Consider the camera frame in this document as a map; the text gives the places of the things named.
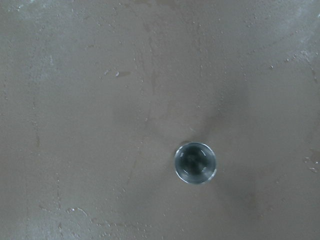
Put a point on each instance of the steel jigger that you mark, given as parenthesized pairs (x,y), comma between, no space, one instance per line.
(195,163)

